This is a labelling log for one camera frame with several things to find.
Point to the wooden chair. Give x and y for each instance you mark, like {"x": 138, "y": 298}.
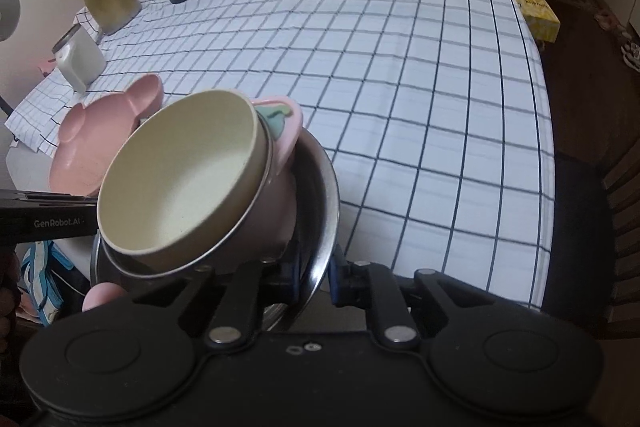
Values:
{"x": 575, "y": 232}

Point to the yellow box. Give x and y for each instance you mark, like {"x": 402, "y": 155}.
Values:
{"x": 537, "y": 14}

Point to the person's left hand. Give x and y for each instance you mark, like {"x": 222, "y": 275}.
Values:
{"x": 7, "y": 319}

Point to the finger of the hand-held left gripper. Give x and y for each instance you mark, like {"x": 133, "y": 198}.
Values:
{"x": 45, "y": 199}

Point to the grey round disc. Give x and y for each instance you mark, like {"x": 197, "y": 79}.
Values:
{"x": 9, "y": 14}

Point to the pink bear-shaped plate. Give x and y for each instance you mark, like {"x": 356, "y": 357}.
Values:
{"x": 85, "y": 147}

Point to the cream bowl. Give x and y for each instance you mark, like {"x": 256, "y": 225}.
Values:
{"x": 180, "y": 177}

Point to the white steel-lined mug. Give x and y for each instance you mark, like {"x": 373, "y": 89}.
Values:
{"x": 80, "y": 62}

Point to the blue striped bag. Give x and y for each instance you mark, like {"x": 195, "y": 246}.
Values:
{"x": 42, "y": 267}

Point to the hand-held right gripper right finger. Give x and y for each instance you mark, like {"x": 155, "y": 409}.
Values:
{"x": 336, "y": 282}

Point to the pair of pink slippers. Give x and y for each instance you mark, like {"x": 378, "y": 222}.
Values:
{"x": 607, "y": 21}

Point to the pair of white shoes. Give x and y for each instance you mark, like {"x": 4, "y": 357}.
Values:
{"x": 631, "y": 52}

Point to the large steel bowl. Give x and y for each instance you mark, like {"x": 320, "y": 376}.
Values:
{"x": 320, "y": 217}

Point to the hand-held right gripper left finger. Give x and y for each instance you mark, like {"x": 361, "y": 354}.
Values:
{"x": 240, "y": 302}

